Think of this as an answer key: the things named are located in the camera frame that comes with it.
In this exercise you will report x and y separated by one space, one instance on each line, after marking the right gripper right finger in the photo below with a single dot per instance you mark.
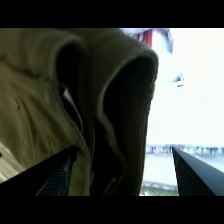
196 176

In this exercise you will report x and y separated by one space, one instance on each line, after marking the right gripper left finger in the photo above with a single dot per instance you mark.
46 178

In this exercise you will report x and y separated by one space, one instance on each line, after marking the olive green garment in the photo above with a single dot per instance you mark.
50 96

